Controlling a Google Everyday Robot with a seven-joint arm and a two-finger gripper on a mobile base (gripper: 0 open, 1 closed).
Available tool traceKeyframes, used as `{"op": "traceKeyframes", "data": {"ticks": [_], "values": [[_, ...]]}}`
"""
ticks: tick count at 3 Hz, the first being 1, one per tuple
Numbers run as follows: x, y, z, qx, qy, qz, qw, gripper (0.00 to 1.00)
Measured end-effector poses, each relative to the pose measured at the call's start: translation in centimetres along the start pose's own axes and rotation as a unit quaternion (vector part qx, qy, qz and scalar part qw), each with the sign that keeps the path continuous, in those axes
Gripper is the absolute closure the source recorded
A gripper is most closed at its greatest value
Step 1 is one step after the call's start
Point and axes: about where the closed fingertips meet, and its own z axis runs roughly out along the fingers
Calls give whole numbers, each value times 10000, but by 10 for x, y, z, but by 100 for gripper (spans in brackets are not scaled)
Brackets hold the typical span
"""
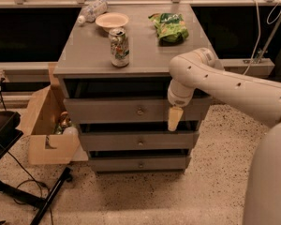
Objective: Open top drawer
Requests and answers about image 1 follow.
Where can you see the grey bottom drawer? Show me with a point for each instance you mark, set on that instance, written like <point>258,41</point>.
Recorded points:
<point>128,164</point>

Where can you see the grey middle drawer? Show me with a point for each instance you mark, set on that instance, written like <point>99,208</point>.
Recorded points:
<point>123,141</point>

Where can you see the grey drawer cabinet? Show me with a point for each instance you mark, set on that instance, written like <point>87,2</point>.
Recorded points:
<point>84,70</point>

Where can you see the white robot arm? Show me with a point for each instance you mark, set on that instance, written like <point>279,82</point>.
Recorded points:
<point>258,98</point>

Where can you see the grey top drawer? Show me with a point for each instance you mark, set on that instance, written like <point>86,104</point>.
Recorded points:
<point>117,110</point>

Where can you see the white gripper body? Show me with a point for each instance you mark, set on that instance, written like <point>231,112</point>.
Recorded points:
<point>179,99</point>

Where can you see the grey drawer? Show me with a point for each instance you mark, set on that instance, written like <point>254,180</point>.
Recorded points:
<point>128,164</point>
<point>117,110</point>
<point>123,141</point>

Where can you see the beige paper bowl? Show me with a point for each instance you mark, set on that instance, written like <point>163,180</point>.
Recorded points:
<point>111,20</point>

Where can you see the metal railing post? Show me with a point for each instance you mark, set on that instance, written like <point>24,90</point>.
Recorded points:
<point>257,56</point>

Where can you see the cardboard box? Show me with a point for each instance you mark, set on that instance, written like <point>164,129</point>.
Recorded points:
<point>38,122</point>

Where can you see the clear plastic water bottle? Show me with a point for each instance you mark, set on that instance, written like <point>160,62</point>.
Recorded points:
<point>91,12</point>

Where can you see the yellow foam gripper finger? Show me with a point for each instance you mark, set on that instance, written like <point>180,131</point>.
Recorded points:
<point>175,115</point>

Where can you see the green chip bag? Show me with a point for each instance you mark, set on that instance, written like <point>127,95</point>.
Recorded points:
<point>170,27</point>

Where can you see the crumpled soda can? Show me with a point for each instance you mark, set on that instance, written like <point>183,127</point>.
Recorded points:
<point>119,47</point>

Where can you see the black stand frame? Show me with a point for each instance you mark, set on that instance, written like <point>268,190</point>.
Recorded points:
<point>9,134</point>

